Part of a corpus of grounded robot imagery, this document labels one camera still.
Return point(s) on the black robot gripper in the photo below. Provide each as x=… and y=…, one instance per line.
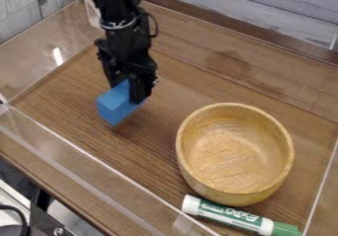
x=124, y=56

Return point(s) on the blue foam block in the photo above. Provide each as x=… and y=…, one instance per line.
x=114, y=104

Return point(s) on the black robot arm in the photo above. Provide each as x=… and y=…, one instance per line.
x=119, y=12

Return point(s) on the brown wooden bowl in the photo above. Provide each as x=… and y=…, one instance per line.
x=234, y=152

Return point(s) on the clear acrylic tray walls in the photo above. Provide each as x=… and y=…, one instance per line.
x=114, y=172

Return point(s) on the green white dry-erase marker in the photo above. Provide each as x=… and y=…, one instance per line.
x=234, y=217

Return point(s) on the black metal bracket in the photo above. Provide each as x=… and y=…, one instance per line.
x=44, y=225

